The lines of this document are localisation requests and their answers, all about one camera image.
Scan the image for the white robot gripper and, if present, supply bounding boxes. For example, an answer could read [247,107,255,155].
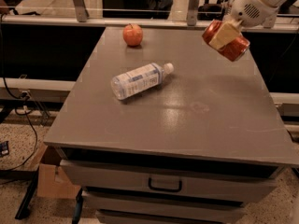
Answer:
[208,0,279,50]

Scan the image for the red coke can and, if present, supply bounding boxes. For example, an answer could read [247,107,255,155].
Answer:
[202,20,250,62]

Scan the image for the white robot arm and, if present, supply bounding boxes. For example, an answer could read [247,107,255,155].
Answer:
[208,0,287,50]

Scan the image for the person in background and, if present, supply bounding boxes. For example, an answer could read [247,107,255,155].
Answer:
[123,0,173,20]

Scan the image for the red apple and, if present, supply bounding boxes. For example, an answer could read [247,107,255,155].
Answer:
[122,24,143,47]

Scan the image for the clear plastic water bottle lying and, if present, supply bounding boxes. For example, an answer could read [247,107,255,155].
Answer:
[111,63,174,100]

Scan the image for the grey drawer cabinet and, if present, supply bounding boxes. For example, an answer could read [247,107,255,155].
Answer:
[45,28,299,224]

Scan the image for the brown cardboard box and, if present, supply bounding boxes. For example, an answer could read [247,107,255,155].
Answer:
[30,144,80,199]

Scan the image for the metal railing frame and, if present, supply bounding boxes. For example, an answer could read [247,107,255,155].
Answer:
[0,0,299,34]

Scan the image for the black drawer handle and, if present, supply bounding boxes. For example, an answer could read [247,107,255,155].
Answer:
[148,177,182,193]

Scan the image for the black cable on floor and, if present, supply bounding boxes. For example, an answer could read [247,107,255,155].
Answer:
[0,14,39,173]

